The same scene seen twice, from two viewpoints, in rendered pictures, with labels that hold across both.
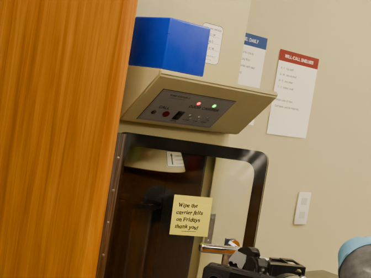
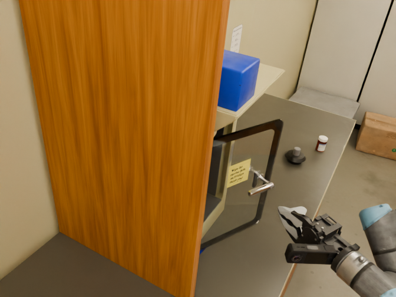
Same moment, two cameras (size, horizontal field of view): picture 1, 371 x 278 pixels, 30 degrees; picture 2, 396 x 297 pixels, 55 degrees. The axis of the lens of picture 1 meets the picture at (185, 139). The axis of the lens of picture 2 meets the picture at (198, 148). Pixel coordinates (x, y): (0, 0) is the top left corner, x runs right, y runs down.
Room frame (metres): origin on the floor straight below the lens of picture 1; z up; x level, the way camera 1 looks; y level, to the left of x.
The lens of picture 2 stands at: (0.56, 0.37, 1.88)
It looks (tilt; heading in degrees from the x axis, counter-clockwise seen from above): 34 degrees down; 340
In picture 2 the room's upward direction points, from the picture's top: 5 degrees clockwise
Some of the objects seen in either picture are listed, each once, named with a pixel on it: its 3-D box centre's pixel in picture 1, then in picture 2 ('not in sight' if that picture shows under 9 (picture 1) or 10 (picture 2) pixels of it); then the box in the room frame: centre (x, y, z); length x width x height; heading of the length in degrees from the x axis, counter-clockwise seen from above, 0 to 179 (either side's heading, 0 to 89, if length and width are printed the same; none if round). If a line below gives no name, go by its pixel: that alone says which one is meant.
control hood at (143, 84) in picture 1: (199, 104); (240, 101); (1.33, -0.02, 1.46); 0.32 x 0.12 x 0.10; 134
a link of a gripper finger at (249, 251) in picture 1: (250, 261); (304, 224); (1.11, -0.14, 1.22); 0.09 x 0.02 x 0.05; 17
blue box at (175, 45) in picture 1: (169, 46); (227, 79); (1.26, 0.06, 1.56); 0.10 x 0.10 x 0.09; 44
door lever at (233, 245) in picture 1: (220, 247); (257, 185); (1.29, -0.10, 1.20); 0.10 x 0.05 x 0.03; 106
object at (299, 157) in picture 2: not in sight; (296, 154); (1.70, -0.51, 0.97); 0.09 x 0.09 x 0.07
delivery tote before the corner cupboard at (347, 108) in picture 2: not in sight; (320, 115); (3.29, -1.89, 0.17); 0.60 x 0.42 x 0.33; 42
